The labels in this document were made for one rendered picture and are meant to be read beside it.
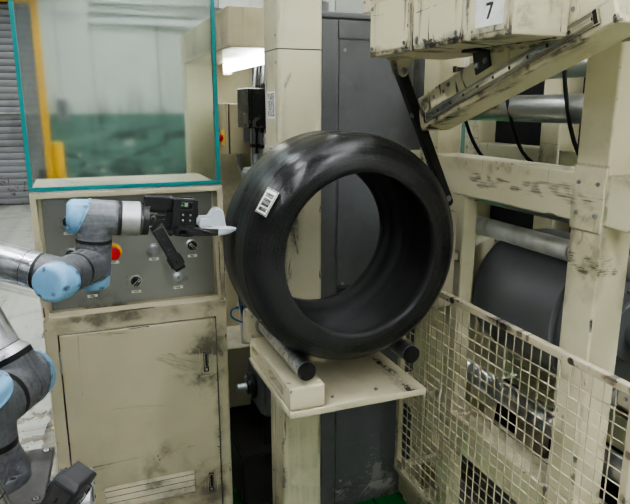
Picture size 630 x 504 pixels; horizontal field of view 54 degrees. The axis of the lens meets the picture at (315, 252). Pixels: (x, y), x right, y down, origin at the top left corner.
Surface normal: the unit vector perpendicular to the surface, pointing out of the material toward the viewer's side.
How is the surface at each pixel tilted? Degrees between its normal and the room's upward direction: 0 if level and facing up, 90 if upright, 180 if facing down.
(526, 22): 90
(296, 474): 90
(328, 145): 45
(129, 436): 90
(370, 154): 79
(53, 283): 90
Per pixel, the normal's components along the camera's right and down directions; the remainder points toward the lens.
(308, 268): 0.36, 0.22
